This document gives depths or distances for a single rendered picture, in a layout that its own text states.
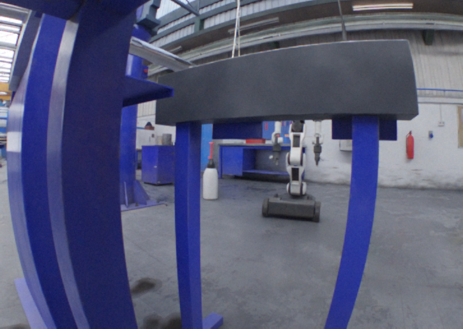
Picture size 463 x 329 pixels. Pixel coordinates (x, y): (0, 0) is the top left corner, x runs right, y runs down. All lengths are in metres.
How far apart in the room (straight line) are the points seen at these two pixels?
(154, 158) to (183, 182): 3.67
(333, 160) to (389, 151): 1.30
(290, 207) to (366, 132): 1.89
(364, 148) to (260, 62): 0.26
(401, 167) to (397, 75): 4.93
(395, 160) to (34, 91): 5.35
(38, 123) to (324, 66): 0.52
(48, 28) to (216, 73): 0.38
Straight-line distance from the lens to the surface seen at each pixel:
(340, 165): 5.29
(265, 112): 0.45
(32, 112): 0.44
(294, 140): 2.42
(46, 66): 0.46
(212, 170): 3.10
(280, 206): 2.28
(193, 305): 0.73
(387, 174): 5.31
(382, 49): 0.45
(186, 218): 0.60
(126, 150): 2.64
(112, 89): 0.19
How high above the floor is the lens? 0.66
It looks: 1 degrees down
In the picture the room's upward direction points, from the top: 2 degrees clockwise
